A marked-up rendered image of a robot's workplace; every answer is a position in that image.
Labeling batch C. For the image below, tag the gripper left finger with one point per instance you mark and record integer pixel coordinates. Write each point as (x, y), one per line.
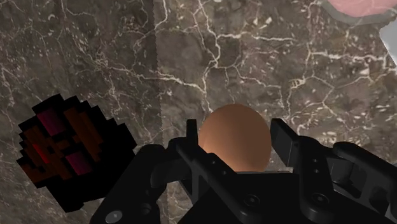
(173, 173)

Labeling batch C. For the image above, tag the dark red blocky ball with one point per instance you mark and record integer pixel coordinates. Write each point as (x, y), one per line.
(71, 149)

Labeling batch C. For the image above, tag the white box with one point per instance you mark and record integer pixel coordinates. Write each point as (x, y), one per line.
(390, 40)

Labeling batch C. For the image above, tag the pink plate with grey rim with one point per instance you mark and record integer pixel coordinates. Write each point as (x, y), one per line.
(359, 7)

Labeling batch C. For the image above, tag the brown egg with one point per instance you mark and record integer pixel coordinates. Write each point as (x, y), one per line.
(235, 136)

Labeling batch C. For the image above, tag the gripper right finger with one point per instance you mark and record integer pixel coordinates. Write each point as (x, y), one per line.
(325, 173)

